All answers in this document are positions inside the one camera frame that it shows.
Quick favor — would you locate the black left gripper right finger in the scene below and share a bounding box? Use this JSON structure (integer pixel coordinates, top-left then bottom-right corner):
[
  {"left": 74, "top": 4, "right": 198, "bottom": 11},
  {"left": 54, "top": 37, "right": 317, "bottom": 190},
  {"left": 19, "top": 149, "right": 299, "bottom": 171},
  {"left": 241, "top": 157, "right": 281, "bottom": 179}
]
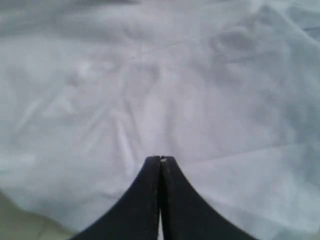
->
[{"left": 159, "top": 156, "right": 254, "bottom": 240}]

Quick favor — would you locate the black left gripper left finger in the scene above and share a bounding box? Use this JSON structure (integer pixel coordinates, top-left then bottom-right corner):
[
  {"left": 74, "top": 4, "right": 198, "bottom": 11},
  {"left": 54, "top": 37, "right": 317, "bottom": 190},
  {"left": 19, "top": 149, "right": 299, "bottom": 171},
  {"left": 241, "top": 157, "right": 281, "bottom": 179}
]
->
[{"left": 73, "top": 156, "right": 161, "bottom": 240}]

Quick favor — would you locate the white t-shirt red lettering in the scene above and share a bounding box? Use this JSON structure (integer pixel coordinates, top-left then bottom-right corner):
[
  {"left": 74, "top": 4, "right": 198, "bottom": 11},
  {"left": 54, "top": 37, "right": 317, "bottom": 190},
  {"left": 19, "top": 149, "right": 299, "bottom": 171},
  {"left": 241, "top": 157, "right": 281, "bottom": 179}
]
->
[{"left": 0, "top": 0, "right": 320, "bottom": 240}]

